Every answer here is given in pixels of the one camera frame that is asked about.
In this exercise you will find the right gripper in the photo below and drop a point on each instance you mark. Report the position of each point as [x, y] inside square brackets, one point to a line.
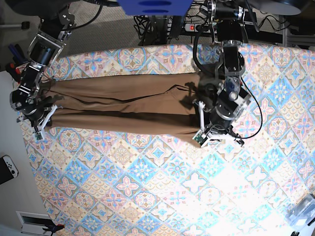
[41, 116]

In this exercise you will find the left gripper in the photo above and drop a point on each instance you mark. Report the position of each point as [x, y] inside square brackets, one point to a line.
[212, 126]

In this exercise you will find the brown t-shirt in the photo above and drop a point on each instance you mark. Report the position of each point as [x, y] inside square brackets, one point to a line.
[141, 104]

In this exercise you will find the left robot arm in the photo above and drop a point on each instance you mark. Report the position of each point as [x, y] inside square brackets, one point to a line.
[219, 98]

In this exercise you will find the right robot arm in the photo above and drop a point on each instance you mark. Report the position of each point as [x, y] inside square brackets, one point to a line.
[30, 98]

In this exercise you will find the red black clamp upper left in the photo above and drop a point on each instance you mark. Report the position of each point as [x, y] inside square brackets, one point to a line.
[15, 72]

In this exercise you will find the game console with white controller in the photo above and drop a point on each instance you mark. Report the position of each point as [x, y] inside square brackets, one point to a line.
[8, 170]

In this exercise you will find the patterned colourful tablecloth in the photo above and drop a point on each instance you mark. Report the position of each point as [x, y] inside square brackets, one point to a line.
[102, 183]

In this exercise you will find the white power strip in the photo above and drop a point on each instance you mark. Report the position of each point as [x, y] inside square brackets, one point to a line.
[192, 27]

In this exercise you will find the white floor vent box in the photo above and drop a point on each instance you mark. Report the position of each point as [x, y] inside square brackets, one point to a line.
[33, 223]

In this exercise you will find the black clamp lower left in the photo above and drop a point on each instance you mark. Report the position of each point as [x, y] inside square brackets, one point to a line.
[53, 228]

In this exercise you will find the clear plastic box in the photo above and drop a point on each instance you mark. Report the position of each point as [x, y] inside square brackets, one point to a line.
[303, 214]

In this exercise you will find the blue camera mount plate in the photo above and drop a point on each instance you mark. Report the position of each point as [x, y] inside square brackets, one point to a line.
[155, 7]

